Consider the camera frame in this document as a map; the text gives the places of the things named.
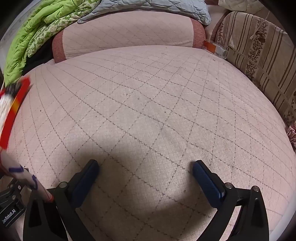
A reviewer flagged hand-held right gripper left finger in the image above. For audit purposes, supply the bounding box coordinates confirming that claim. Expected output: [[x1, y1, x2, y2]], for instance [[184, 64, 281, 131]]
[[23, 159, 100, 241]]

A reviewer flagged pink bolster pillow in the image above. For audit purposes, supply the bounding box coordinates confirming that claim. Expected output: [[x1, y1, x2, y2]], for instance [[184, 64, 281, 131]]
[[52, 10, 207, 63]]

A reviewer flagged green quilt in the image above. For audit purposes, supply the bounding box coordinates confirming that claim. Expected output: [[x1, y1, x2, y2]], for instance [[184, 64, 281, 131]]
[[4, 0, 102, 87]]

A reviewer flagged white pillow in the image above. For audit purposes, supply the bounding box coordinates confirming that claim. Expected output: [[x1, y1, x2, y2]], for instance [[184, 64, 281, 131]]
[[218, 0, 265, 12]]

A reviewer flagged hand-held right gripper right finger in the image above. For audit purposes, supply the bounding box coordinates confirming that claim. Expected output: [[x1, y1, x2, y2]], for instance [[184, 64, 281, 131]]
[[193, 160, 270, 241]]

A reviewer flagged red checked cloth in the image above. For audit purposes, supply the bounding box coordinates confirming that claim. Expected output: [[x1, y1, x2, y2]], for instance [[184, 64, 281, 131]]
[[287, 122, 296, 152]]

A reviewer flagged red-rimmed white tray box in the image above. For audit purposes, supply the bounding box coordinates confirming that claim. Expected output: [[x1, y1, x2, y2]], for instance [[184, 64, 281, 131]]
[[0, 76, 55, 203]]

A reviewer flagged clear bottle with orange label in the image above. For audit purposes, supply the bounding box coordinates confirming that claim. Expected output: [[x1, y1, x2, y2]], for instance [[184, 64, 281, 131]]
[[203, 40, 229, 60]]

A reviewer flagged grey quilted pillow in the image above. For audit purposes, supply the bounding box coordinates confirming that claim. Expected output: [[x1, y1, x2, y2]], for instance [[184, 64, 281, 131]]
[[77, 0, 212, 25]]

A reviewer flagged striped floral sofa cushion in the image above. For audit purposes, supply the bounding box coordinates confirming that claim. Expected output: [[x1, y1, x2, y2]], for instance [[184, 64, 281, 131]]
[[216, 11, 296, 127]]

